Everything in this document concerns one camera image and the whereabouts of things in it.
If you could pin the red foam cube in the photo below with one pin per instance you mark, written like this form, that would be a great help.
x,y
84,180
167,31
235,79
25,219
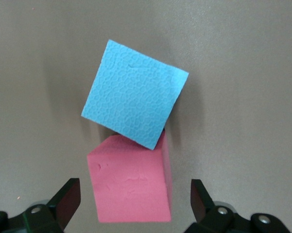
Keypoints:
x,y
128,187

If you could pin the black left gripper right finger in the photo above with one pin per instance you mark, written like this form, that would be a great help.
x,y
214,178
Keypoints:
x,y
201,201

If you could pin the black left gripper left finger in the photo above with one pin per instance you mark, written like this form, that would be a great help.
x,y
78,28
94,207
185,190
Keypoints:
x,y
63,206

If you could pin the light blue foam cube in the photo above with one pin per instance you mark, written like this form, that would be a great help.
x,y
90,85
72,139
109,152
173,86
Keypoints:
x,y
136,97

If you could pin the brown table cover mat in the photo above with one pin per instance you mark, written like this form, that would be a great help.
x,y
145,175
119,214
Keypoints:
x,y
233,72

